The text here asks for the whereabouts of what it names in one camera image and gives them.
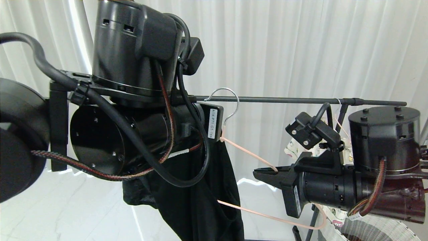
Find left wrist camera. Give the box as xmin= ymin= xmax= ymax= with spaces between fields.
xmin=179 ymin=37 xmax=205 ymax=76

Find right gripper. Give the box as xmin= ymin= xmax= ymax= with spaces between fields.
xmin=281 ymin=166 xmax=373 ymax=218

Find white curtain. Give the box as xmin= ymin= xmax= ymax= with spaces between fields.
xmin=0 ymin=0 xmax=428 ymax=188

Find white laundry basket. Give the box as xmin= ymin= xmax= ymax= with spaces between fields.
xmin=318 ymin=214 xmax=422 ymax=241

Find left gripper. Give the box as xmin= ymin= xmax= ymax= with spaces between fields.
xmin=69 ymin=102 xmax=224 ymax=178

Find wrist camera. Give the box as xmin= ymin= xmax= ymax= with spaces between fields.
xmin=285 ymin=102 xmax=345 ymax=175
xmin=179 ymin=37 xmax=205 ymax=76

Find black clothes rack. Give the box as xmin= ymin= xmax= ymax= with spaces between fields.
xmin=196 ymin=95 xmax=407 ymax=241

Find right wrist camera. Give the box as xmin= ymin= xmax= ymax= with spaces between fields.
xmin=285 ymin=102 xmax=345 ymax=175

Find pink clothes hanger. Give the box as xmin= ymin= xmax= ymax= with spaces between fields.
xmin=204 ymin=88 xmax=327 ymax=230
xmin=335 ymin=99 xmax=351 ymax=136

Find cream printed garment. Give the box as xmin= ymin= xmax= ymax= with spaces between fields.
xmin=284 ymin=136 xmax=355 ymax=229

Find black garment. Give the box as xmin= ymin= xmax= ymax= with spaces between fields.
xmin=121 ymin=139 xmax=245 ymax=241

